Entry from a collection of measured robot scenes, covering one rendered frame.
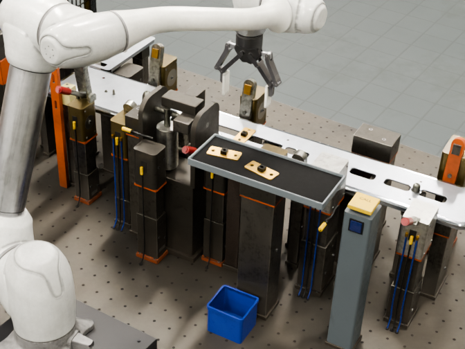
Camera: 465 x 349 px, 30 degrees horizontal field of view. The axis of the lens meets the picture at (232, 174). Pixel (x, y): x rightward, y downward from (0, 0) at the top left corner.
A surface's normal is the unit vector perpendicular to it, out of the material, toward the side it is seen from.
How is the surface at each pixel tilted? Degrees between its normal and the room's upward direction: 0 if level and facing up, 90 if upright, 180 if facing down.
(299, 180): 0
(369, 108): 0
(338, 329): 90
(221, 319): 90
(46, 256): 0
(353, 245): 90
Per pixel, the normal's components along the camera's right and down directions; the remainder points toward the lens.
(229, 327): -0.47, 0.49
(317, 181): 0.04, -0.82
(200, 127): 0.88, 0.30
